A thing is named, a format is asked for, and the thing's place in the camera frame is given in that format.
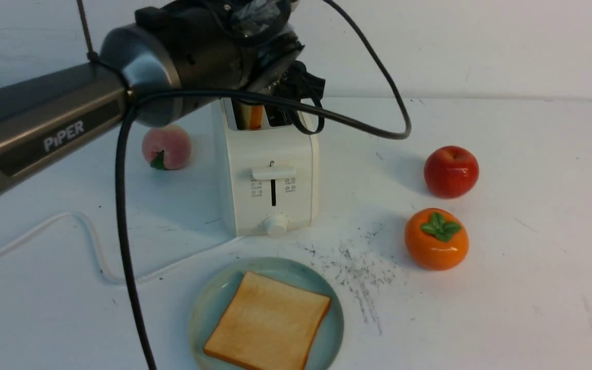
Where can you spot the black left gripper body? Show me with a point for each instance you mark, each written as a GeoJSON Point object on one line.
{"type": "Point", "coordinates": [224, 45]}

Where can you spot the toast slice taken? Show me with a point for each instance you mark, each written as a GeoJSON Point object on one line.
{"type": "Point", "coordinates": [267, 325]}
{"type": "Point", "coordinates": [253, 116]}

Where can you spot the grey Piper robot left arm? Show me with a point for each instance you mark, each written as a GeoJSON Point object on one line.
{"type": "Point", "coordinates": [46, 118]}

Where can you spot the white two-slot toaster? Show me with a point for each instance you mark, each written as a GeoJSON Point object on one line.
{"type": "Point", "coordinates": [268, 177]}

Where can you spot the pink peach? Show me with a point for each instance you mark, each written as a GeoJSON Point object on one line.
{"type": "Point", "coordinates": [167, 148]}

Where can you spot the red apple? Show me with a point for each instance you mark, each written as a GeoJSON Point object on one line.
{"type": "Point", "coordinates": [451, 172]}

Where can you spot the light blue round plate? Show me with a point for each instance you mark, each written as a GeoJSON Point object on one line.
{"type": "Point", "coordinates": [217, 294]}

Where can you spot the orange persimmon with green leaf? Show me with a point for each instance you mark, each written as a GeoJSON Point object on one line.
{"type": "Point", "coordinates": [436, 240]}

